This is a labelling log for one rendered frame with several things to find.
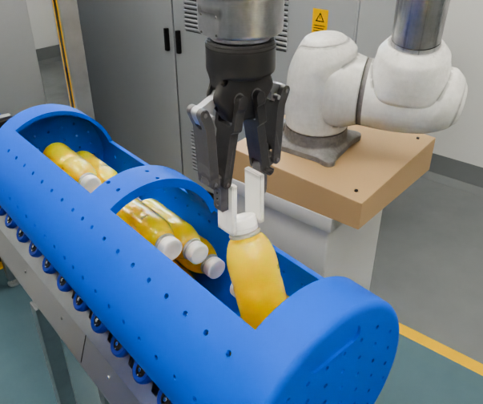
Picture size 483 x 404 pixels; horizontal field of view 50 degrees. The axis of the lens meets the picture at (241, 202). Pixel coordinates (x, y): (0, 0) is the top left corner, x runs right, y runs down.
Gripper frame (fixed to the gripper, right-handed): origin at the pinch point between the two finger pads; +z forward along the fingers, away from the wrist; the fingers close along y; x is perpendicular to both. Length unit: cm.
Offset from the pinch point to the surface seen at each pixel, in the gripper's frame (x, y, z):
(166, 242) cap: -17.8, 0.7, 15.4
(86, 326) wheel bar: -33, 11, 38
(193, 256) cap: -17.5, -4.2, 20.4
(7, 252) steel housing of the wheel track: -75, 12, 43
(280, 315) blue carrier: 11.9, 4.3, 7.9
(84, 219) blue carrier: -26.9, 9.8, 11.5
